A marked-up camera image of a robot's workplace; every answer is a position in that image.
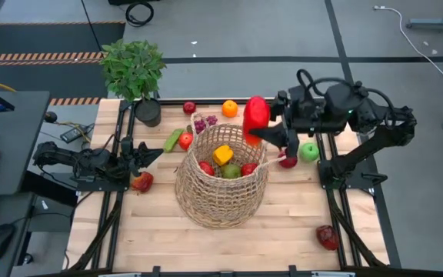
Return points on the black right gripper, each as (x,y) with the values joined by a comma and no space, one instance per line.
(302,119)

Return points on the black hazard-striped floor mat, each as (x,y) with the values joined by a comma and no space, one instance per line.
(52,38)

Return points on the grey metal desk leg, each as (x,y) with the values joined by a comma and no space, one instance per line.
(437,25)

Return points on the green cucumber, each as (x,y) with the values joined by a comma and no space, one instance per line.
(172,140)

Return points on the black round knob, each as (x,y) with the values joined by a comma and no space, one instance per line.
(50,116)

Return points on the yellow bell pepper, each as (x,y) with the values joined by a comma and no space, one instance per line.
(222,155)

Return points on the orange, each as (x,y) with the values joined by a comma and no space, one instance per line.
(229,108)

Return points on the red tomato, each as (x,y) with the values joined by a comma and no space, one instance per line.
(185,141)

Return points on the purple grapes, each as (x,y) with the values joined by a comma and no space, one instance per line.
(210,119)

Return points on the red orange peach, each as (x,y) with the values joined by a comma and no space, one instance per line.
(142,182)

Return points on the green apple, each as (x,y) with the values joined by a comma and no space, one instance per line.
(308,152)

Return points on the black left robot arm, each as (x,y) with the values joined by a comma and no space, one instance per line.
(60,155)

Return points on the dark red round fruit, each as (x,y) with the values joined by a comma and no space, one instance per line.
(287,163)

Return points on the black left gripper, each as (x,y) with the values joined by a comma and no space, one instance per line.
(131,159)

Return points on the green potted plant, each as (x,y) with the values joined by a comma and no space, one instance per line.
(133,69)

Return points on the large red bell pepper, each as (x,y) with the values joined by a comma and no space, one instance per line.
(256,115)

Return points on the small dark red apple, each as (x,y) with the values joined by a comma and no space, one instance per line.
(189,107)

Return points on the dark grey desk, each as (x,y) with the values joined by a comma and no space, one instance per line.
(17,127)

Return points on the woven straw basket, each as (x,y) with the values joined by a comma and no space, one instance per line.
(206,207)

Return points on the green pear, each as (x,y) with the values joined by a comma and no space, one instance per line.
(231,171)

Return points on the glossy dark red fruit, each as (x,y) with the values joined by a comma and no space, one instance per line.
(327,237)

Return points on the black power adapter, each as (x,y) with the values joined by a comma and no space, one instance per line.
(71,134)

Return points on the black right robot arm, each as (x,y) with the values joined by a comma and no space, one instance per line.
(379,142)

